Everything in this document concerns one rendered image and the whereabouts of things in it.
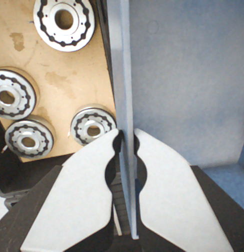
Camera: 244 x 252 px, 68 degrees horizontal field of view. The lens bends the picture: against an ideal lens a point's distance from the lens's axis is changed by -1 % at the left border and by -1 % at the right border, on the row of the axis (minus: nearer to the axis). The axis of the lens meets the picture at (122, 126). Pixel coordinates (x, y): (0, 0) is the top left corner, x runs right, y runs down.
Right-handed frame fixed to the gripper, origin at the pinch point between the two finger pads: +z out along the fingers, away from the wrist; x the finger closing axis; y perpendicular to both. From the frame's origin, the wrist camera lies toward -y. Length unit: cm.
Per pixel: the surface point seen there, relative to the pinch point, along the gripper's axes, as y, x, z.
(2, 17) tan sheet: -8.0, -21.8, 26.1
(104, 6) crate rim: -8.5, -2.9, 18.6
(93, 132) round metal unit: 16.0, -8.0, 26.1
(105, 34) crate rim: -5.0, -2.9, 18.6
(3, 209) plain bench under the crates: 58, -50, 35
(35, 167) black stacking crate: 24.1, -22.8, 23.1
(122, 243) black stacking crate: 62, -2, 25
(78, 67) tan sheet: 1.4, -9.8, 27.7
